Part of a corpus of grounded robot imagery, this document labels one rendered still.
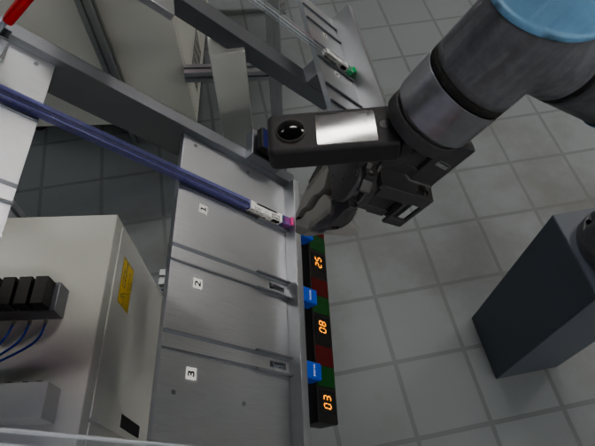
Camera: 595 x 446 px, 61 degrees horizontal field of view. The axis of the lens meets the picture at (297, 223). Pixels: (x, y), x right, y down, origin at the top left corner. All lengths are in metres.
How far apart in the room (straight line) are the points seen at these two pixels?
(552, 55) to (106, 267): 0.74
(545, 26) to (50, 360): 0.78
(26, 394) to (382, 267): 1.07
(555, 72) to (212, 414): 0.47
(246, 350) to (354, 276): 0.94
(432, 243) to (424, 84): 1.26
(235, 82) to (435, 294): 0.92
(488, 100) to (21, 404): 0.70
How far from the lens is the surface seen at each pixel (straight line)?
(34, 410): 0.82
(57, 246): 0.98
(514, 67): 0.39
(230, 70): 0.92
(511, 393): 1.54
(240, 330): 0.66
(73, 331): 0.89
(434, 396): 1.47
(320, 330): 0.78
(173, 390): 0.58
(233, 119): 1.00
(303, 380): 0.68
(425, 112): 0.42
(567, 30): 0.38
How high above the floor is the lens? 1.39
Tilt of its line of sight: 58 degrees down
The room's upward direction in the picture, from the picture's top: straight up
